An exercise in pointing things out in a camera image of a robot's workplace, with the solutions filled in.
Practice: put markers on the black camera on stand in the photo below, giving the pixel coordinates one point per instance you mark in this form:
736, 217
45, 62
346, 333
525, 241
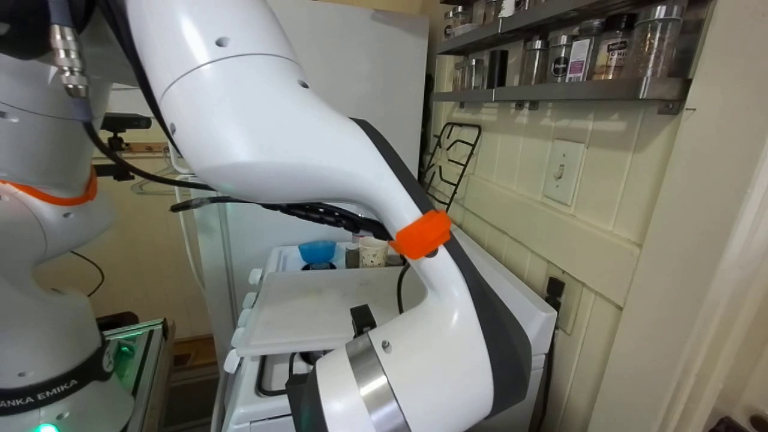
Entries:
116, 123

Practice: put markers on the metal spice rack shelf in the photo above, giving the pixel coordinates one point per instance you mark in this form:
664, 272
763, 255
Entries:
667, 91

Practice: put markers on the white plastic chopping board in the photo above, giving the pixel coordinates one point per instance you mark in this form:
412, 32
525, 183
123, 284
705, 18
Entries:
313, 309

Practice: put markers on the white refrigerator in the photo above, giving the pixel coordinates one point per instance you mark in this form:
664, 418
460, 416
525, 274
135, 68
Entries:
366, 62

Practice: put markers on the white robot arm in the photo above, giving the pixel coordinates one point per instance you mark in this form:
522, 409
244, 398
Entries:
228, 91

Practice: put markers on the small grey shaker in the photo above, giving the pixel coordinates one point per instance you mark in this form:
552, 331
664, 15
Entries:
352, 256

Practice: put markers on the white light switch plate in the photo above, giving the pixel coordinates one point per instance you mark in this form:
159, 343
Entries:
561, 170

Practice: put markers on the black loose stove grate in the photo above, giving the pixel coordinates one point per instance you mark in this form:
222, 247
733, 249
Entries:
446, 162

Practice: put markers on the blue plastic bowl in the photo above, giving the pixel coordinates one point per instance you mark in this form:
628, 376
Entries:
318, 253

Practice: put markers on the large glass spice jar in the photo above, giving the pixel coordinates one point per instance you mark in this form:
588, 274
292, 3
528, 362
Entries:
655, 36

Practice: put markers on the black wall plug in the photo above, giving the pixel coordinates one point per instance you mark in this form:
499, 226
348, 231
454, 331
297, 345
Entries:
555, 290

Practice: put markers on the white gas stove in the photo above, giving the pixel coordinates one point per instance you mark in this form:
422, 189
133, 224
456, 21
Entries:
469, 356

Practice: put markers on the white paper cup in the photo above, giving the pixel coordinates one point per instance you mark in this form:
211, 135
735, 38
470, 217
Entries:
373, 253

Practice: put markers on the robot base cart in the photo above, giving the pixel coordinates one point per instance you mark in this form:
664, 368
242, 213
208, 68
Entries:
142, 362

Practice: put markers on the spice jar with label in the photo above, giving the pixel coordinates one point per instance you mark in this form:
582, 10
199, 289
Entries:
582, 58

